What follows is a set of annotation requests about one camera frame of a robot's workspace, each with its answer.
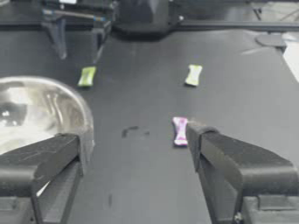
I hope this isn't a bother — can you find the green candy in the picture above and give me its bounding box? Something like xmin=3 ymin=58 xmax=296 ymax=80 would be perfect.
xmin=182 ymin=64 xmax=202 ymax=88
xmin=77 ymin=66 xmax=97 ymax=88

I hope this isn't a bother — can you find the purple candy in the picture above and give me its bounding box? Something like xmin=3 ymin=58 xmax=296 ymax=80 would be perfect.
xmin=172 ymin=116 xmax=190 ymax=147

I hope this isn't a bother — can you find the steel bowl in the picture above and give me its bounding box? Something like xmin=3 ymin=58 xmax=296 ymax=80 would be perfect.
xmin=0 ymin=76 xmax=96 ymax=173

